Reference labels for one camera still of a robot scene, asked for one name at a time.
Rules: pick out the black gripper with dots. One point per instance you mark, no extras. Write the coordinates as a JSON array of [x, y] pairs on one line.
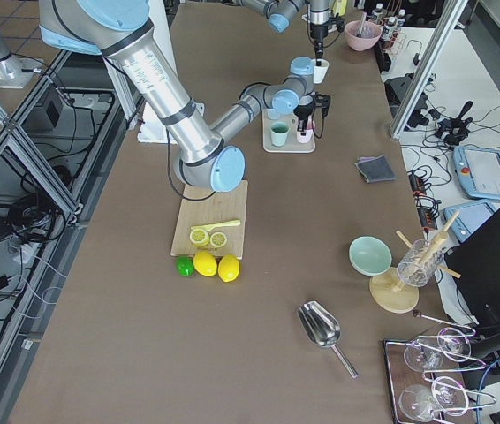
[[317, 31], [306, 111]]

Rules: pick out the pink plastic cup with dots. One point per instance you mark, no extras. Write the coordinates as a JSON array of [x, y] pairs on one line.
[[300, 137]]

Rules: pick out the green plastic cup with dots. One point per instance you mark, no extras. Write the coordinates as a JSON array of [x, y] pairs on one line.
[[279, 133]]

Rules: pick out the cream plastic cup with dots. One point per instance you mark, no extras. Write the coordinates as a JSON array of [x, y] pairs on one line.
[[321, 67]]

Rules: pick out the blue plastic cup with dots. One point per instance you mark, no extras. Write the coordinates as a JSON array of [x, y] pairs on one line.
[[272, 114]]

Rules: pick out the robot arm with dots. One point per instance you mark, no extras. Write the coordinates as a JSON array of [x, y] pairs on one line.
[[320, 18], [123, 32]]

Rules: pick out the cream rabbit tray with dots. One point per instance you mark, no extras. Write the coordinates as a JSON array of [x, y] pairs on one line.
[[291, 145]]

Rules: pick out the metal pestle in bowl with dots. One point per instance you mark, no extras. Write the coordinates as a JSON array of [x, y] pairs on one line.
[[361, 24]]

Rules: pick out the pink bowl with ice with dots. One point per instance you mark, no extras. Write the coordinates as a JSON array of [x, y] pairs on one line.
[[370, 35]]

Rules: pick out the grey folded cloth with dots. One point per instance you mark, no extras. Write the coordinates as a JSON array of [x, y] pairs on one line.
[[375, 169]]

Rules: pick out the black stand plate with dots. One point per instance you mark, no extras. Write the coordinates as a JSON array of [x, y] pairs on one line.
[[396, 88]]

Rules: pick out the yellow plastic knife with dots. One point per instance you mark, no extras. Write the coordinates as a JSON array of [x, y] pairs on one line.
[[212, 226]]

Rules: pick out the lemon slice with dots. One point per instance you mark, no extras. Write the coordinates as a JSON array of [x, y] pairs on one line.
[[199, 237], [218, 239]]

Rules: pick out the black power strip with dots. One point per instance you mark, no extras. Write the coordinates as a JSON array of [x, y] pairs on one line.
[[426, 214]]

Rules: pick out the green bowl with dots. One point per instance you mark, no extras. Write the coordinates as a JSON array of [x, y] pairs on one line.
[[369, 256]]

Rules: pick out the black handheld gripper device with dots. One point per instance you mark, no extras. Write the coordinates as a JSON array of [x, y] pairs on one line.
[[455, 129]]

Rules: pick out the whole lemon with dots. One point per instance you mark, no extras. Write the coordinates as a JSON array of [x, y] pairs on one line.
[[205, 263], [229, 268]]

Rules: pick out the clear glass on stand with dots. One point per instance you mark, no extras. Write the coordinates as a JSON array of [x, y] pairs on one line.
[[412, 270]]

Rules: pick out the green lime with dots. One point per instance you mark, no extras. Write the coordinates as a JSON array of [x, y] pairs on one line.
[[184, 265]]

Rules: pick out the blue teach pendant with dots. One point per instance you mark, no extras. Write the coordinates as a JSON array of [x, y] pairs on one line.
[[478, 171]]

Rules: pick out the wooden stand with base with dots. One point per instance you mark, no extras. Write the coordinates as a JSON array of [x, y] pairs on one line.
[[391, 293]]

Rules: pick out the metal scoop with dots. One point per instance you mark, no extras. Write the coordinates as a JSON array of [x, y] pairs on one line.
[[323, 330]]

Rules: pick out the black monitor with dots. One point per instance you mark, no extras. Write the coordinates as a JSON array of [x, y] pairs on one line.
[[478, 261]]

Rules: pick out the wine glass on rack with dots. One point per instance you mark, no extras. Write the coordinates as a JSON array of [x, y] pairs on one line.
[[420, 358]]

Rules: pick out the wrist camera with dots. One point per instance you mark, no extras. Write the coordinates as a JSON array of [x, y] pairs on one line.
[[322, 103]]

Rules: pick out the aluminium frame post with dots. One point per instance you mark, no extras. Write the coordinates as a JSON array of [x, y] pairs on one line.
[[446, 24]]

